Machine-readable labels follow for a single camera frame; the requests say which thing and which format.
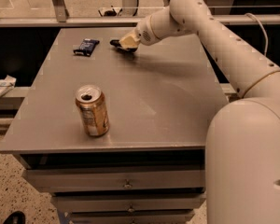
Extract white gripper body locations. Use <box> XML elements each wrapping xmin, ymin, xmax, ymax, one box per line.
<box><xmin>135</xmin><ymin>15</ymin><xmax>160</xmax><ymax>46</ymax></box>

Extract black shoe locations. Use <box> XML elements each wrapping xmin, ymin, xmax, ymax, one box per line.
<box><xmin>0</xmin><ymin>211</ymin><xmax>26</xmax><ymax>224</ymax></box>

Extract white snack packet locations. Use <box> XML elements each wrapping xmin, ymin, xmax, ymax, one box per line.
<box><xmin>0</xmin><ymin>76</ymin><xmax>16</xmax><ymax>97</ymax></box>

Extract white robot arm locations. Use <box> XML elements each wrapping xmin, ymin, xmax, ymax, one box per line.
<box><xmin>119</xmin><ymin>0</ymin><xmax>280</xmax><ymax>224</ymax></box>

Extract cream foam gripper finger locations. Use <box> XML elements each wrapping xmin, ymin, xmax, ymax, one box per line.
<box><xmin>119</xmin><ymin>30</ymin><xmax>140</xmax><ymax>48</ymax></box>

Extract grey bottom drawer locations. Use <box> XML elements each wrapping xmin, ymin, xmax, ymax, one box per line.
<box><xmin>70</xmin><ymin>210</ymin><xmax>194</xmax><ymax>224</ymax></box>

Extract grey top drawer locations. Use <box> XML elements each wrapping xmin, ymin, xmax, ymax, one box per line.
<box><xmin>22</xmin><ymin>165</ymin><xmax>205</xmax><ymax>193</ymax></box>

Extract grey drawer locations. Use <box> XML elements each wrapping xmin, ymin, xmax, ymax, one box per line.
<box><xmin>22</xmin><ymin>165</ymin><xmax>205</xmax><ymax>193</ymax></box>
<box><xmin>70</xmin><ymin>210</ymin><xmax>194</xmax><ymax>224</ymax></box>
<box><xmin>51</xmin><ymin>193</ymin><xmax>205</xmax><ymax>213</ymax></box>

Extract grey middle drawer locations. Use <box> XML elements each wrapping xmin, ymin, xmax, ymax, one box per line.
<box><xmin>51</xmin><ymin>193</ymin><xmax>205</xmax><ymax>213</ymax></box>

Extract metal railing frame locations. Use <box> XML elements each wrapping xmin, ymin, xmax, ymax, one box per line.
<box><xmin>0</xmin><ymin>0</ymin><xmax>280</xmax><ymax>28</ymax></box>

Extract black rxbar chocolate bar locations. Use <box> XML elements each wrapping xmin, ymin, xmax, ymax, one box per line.
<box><xmin>110</xmin><ymin>39</ymin><xmax>137</xmax><ymax>52</ymax></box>

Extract grey drawer cabinet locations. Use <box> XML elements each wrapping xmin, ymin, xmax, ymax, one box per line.
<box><xmin>0</xmin><ymin>26</ymin><xmax>231</xmax><ymax>224</ymax></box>

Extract blue rxbar blueberry bar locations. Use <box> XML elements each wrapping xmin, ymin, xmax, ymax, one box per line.
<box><xmin>73</xmin><ymin>38</ymin><xmax>100</xmax><ymax>57</ymax></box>

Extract black white object behind railing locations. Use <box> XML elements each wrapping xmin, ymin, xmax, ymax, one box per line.
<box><xmin>98</xmin><ymin>7</ymin><xmax>122</xmax><ymax>17</ymax></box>

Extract orange soda can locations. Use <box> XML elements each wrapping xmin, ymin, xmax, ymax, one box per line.
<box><xmin>76</xmin><ymin>85</ymin><xmax>109</xmax><ymax>136</ymax></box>

